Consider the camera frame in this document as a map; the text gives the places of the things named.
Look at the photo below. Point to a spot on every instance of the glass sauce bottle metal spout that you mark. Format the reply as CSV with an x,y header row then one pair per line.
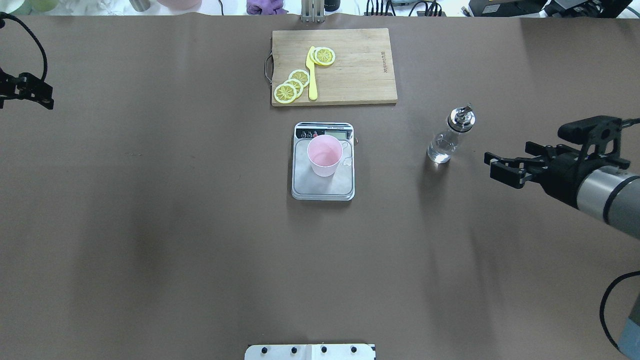
x,y
458,122

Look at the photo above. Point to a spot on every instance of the lemon slice middle of three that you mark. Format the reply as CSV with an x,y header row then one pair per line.
x,y
297,84

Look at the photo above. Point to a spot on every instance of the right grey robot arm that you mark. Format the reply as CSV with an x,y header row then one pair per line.
x,y
593,179

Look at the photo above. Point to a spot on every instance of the pink plastic cup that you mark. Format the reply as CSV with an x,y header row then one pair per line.
x,y
324,152

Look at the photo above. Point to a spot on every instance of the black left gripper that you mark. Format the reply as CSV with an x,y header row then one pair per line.
x,y
31,89

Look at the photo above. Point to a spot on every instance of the wooden cutting board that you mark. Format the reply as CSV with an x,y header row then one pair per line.
x,y
361,74

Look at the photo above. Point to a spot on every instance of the yellow plastic knife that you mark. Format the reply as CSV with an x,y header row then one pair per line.
x,y
310,65

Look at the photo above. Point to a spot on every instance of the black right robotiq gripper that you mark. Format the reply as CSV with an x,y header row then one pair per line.
x,y
564,176

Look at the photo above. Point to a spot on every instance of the pink bowl with ice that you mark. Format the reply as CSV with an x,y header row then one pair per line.
x,y
179,4

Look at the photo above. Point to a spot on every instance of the digital kitchen scale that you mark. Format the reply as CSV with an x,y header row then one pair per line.
x,y
307,186

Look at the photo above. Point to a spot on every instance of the purple cloth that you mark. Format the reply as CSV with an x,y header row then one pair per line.
x,y
265,7

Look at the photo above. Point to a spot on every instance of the lemon slice lowest of three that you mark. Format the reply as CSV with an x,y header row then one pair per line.
x,y
285,93

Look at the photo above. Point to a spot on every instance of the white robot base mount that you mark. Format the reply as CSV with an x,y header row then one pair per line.
x,y
317,351

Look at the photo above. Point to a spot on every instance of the aluminium frame post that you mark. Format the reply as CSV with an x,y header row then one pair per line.
x,y
312,11

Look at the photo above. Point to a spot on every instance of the lemon slice near knife tip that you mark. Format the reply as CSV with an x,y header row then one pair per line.
x,y
323,56

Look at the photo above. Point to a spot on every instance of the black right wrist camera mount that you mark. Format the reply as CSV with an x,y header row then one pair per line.
x,y
600,138

